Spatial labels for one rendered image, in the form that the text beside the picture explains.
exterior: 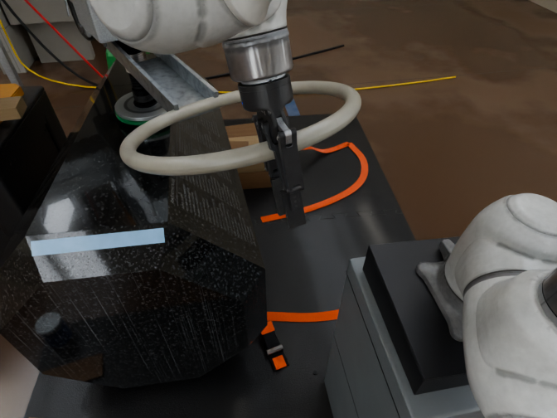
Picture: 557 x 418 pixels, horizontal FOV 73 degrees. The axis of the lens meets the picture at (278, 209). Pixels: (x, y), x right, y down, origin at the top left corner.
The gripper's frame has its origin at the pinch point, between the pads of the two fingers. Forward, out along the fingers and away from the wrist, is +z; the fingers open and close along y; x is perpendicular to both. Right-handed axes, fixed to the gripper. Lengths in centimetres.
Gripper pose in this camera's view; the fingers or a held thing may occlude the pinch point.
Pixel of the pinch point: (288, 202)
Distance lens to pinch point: 62.9
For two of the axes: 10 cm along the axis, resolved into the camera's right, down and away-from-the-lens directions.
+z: 1.9, 8.6, 4.8
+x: -9.2, 3.2, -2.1
